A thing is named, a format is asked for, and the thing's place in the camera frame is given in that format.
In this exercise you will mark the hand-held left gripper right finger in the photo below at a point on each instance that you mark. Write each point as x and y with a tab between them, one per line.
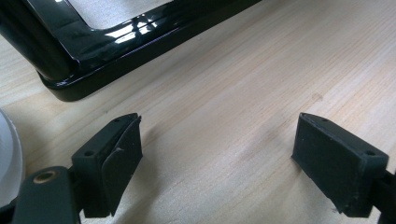
336	168

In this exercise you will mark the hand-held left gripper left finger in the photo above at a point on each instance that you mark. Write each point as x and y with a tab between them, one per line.
106	168

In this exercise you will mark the navy and white sneaker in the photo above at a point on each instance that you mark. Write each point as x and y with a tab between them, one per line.
9	161

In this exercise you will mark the red and black shoe rack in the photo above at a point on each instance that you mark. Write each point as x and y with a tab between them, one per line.
93	46

